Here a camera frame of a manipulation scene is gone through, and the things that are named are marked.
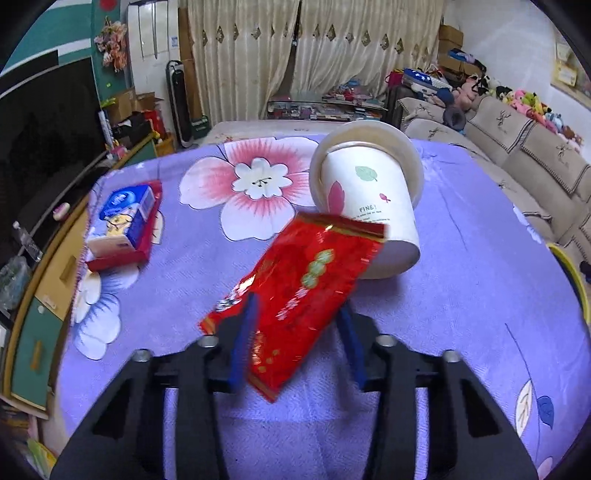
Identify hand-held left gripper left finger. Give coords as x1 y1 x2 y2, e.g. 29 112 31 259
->
50 293 259 480

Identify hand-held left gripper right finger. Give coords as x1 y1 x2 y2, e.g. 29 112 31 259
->
336 307 540 480

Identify red foil snack packet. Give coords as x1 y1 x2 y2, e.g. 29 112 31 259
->
198 213 387 403

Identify yellow rimmed trash bin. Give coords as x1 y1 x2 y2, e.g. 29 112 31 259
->
547 244 591 324

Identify purple floral blanket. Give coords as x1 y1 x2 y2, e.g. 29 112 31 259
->
55 134 591 480

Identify flat red box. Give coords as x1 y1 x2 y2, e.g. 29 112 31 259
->
85 180 163 272

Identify white printed paper cup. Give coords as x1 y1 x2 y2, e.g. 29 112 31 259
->
321 145 421 281

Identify blue and white carton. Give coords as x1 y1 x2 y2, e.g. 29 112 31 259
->
85 185 155 259

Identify green and wood television cabinet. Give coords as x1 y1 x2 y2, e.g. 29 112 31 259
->
0 134 160 418

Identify white paper bowl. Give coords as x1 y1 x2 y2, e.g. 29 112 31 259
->
309 121 424 215

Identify clear plastic bottle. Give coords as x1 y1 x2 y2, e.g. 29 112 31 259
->
11 222 42 259

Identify glass table with books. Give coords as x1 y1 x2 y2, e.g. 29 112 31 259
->
267 83 389 123

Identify black tower fan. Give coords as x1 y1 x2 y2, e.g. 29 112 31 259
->
166 60 194 148

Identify cardboard boxes beside television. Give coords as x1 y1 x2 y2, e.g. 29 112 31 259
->
104 88 164 139

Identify beige embroidered sofa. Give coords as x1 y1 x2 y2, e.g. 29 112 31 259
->
397 95 591 278

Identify blue star print bag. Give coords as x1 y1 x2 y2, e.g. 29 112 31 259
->
403 68 451 90

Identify black flat television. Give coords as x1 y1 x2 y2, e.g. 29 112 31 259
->
0 58 109 259

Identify cream patterned curtain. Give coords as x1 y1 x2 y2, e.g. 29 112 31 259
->
187 0 301 123
295 0 444 100

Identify row of plush toys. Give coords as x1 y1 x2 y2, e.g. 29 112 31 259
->
455 76 585 141

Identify stacked cardboard boxes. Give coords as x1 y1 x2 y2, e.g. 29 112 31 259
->
436 25 481 77

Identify artificial flower bouquet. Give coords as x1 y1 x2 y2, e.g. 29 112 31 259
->
93 18 129 72

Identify framed wall picture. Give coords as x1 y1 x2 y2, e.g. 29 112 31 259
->
551 44 580 88

